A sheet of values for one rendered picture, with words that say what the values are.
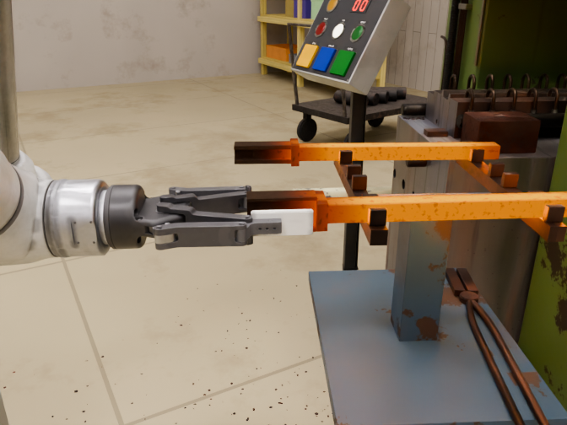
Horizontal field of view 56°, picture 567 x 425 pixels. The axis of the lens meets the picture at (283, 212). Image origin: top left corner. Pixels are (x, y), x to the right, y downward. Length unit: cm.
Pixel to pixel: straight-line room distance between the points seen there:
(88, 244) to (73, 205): 5
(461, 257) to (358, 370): 44
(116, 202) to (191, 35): 748
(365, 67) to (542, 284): 78
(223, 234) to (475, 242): 68
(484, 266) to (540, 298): 12
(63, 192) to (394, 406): 49
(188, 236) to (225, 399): 128
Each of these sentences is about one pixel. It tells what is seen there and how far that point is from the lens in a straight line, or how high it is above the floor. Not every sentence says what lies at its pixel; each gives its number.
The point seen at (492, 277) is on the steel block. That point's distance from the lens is 121.
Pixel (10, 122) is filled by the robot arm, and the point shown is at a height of 96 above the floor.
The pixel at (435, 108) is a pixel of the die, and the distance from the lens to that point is 133.
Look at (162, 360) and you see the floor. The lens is 201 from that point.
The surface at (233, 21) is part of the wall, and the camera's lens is 829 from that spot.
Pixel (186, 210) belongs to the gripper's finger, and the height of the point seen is 98.
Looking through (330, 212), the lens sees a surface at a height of 97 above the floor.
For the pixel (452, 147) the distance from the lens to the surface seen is 91.
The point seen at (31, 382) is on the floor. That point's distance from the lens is 206.
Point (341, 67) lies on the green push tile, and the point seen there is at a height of 100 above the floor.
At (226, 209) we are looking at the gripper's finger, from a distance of 66.
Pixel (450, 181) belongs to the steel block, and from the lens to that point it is 108.
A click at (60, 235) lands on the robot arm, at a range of 63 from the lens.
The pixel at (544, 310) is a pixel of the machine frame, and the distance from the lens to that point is 120.
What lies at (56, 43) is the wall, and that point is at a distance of 767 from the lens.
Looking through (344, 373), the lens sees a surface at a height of 71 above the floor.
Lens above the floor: 121
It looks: 23 degrees down
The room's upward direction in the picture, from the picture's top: straight up
